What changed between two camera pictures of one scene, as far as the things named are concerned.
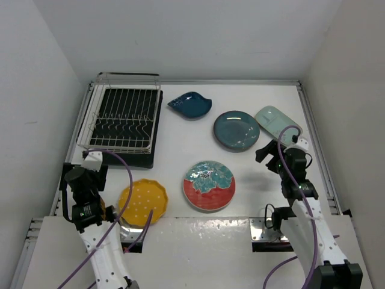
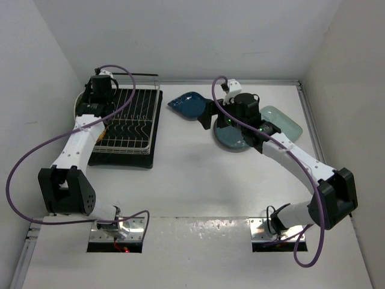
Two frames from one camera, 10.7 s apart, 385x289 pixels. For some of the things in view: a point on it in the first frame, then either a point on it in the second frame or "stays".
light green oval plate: x=274 y=121 stays
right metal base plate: x=260 y=232 stays
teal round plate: x=236 y=130 stays
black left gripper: x=98 y=176 -> x=85 y=94
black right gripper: x=261 y=153 -> x=206 y=118
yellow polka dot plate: x=146 y=195 -> x=102 y=135
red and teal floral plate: x=209 y=185 -> x=82 y=119
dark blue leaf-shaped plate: x=190 y=106 stays
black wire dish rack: x=124 y=124 stays
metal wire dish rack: x=121 y=114 stays
